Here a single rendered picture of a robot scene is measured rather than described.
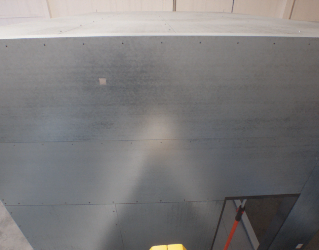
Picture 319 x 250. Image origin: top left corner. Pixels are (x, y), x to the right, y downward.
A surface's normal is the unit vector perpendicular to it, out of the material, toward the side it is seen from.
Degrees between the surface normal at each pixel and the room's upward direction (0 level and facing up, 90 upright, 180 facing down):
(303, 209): 90
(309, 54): 90
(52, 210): 90
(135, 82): 90
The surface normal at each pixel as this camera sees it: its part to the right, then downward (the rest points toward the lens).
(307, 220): 0.04, 0.52
